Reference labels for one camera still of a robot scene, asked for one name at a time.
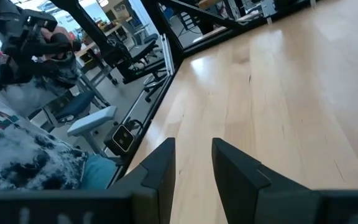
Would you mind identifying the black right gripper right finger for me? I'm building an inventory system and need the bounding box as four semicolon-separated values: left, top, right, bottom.
211;137;358;224

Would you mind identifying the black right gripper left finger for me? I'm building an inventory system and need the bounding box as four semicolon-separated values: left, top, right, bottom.
0;137;177;224

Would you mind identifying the grey chair armrest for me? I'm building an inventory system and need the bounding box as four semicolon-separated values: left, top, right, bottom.
67;105;118;138

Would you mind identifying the blue chair seat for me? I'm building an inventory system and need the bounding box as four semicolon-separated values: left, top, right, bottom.
53;90;96;121

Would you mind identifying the person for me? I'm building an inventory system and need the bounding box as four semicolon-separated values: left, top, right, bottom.
0;24;118;195

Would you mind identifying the black office chair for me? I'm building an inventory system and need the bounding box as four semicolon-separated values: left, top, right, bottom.
116;32;168;103

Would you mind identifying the person's hand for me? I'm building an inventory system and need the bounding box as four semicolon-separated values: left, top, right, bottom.
40;26;75;60

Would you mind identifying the black table-level camera box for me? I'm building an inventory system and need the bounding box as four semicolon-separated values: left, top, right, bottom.
103;123;136;157

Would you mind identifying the black diagonal frame beam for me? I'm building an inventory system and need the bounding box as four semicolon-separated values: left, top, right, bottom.
49;0;127;68

